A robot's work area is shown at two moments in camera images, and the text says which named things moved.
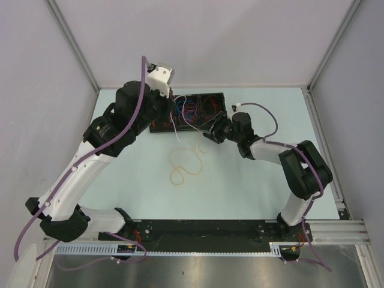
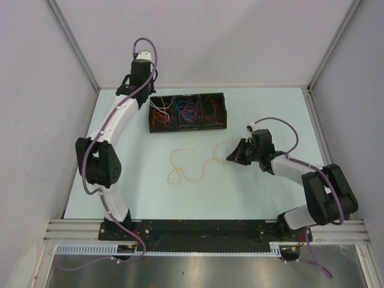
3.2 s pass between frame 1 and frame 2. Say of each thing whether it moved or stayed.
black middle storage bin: stayed
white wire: moved
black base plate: stayed
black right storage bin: stayed
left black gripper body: moved
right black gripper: moved
